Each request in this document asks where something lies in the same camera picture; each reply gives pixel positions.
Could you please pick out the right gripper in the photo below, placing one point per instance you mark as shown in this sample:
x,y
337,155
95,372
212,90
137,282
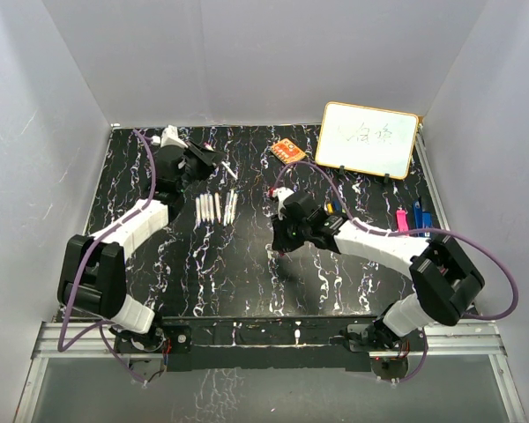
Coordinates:
x,y
281,241

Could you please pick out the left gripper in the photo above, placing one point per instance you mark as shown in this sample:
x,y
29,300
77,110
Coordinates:
x,y
212,159

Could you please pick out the orange capped white marker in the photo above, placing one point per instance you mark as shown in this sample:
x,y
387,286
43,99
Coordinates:
x,y
218,213

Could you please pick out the dark green capped marker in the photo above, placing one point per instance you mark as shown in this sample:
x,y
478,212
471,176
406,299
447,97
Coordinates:
x,y
207,207

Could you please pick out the teal capped white marker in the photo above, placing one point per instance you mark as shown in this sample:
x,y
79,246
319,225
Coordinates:
x,y
210,205

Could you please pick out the light blue capped marker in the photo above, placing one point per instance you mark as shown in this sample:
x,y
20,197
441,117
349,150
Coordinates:
x,y
203,209

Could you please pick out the green capped white marker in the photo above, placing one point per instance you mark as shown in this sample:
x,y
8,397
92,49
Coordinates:
x,y
231,209

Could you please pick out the blue capped white marker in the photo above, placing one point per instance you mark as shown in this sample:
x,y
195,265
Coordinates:
x,y
198,211

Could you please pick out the dark blue capped marker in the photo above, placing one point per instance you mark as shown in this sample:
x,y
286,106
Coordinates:
x,y
227,207

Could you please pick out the purple capped white marker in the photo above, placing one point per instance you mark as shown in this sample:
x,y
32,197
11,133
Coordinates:
x,y
229,170

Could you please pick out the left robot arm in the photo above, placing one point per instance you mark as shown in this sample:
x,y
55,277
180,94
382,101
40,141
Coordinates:
x,y
93,276

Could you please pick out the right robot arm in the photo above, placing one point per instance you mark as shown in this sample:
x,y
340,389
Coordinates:
x,y
445,279

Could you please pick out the orange card packet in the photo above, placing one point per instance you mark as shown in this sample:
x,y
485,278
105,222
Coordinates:
x,y
287,151

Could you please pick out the pink clip tool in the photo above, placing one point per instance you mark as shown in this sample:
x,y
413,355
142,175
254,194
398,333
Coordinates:
x,y
401,217

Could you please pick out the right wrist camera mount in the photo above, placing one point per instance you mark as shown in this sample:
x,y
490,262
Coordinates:
x,y
280,195

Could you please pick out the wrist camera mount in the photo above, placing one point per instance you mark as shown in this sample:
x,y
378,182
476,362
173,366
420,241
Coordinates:
x,y
169,136
280,195

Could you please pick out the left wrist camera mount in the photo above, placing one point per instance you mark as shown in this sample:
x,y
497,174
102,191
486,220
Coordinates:
x,y
169,136

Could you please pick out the small whiteboard yellow frame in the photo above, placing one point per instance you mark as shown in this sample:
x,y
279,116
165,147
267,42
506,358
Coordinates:
x,y
367,140

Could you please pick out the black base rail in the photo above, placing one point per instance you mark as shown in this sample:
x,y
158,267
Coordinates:
x,y
187,344

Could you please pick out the aluminium frame rail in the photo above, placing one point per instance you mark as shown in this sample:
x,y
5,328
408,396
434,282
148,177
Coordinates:
x,y
468,337

